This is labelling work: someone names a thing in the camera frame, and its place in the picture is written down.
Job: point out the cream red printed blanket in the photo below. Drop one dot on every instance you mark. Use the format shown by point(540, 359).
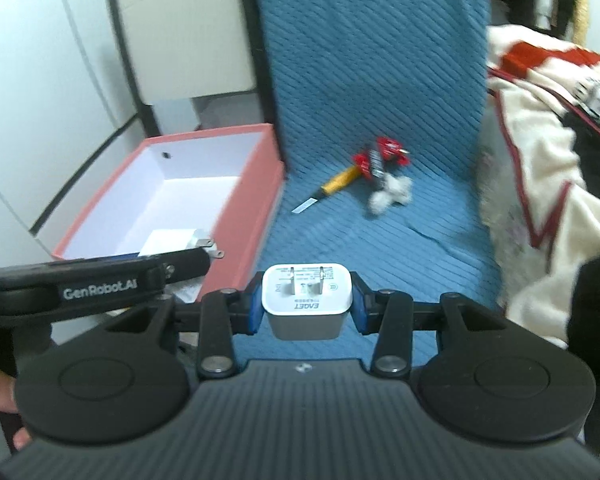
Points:
point(530, 135)

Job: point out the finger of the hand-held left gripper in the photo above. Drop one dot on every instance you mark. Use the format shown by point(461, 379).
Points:
point(187, 262)

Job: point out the beige chair black frame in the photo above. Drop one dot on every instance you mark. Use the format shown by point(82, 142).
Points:
point(180, 35)

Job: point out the white fluffy pompom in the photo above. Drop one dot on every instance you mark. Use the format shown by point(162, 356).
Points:
point(392, 194)

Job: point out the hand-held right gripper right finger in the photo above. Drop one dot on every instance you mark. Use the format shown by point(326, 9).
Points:
point(361, 305)

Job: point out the dark clothing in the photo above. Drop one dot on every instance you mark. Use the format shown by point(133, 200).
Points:
point(597, 335)

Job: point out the blue textured blanket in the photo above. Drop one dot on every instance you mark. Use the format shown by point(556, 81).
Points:
point(370, 60)

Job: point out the yellow utility knife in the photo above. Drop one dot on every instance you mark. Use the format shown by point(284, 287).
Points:
point(337, 180)

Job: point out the white cabinet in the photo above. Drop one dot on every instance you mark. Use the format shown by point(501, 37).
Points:
point(40, 85)

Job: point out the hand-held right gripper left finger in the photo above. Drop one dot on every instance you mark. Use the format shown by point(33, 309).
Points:
point(252, 305)

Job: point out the white charger plug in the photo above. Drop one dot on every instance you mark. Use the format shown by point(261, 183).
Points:
point(307, 305)
point(172, 241)

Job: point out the pink cardboard box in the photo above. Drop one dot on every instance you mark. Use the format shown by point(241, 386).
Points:
point(190, 160)

